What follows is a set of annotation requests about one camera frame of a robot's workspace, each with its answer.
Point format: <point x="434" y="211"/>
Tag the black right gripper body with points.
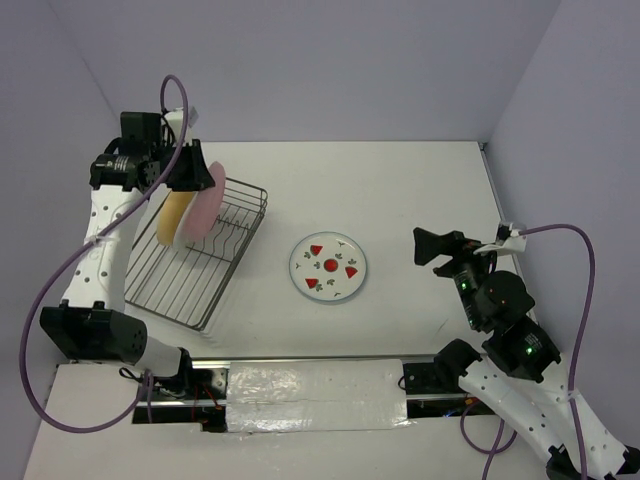
<point x="465" y="268"/>

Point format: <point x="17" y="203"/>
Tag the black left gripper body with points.
<point x="164" y="156"/>

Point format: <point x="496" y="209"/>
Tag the pink plate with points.
<point x="205" y="207"/>

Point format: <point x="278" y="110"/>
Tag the white strawberry pattern plate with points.
<point x="328" y="267"/>

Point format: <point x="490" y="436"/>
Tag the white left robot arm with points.
<point x="90" y="323"/>

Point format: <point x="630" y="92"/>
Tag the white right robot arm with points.
<point x="519" y="373"/>

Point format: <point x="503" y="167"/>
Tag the yellow plate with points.
<point x="170" y="215"/>

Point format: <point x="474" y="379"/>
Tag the white plate blue rim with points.
<point x="186" y="232"/>

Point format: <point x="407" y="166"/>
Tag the silver foil tape cover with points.
<point x="315" y="396"/>

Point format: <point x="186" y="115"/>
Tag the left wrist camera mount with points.
<point x="174" y="120"/>

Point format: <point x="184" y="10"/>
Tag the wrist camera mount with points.
<point x="509" y="240"/>
<point x="174" y="120"/>

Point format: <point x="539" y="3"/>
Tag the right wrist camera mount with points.
<point x="509" y="240"/>

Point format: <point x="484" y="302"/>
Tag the metal wire dish rack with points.
<point x="184" y="284"/>

